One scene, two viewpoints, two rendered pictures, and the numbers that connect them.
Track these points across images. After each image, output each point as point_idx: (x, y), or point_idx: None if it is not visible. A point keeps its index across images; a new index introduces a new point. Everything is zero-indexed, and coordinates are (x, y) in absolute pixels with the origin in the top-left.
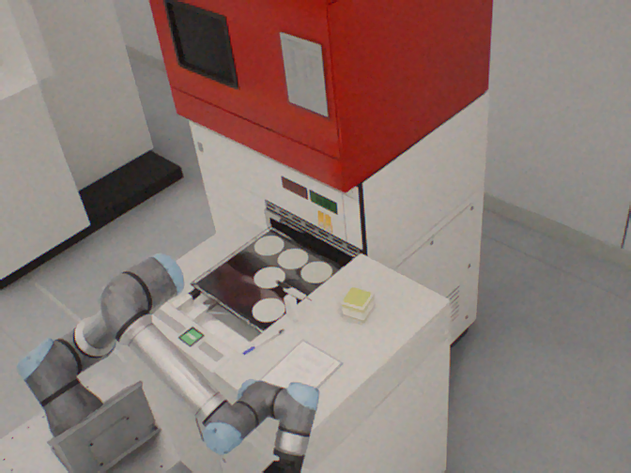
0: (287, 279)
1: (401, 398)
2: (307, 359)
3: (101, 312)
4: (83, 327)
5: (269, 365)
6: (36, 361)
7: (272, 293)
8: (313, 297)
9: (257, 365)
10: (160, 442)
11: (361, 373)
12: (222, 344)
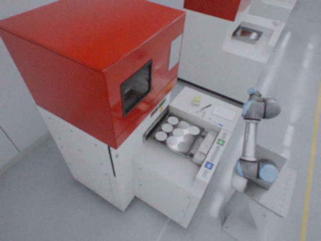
0: (178, 127)
1: None
2: (218, 111)
3: (278, 113)
4: (251, 157)
5: (223, 119)
6: (274, 167)
7: (186, 130)
8: (192, 113)
9: (224, 122)
10: None
11: (217, 100)
12: (220, 133)
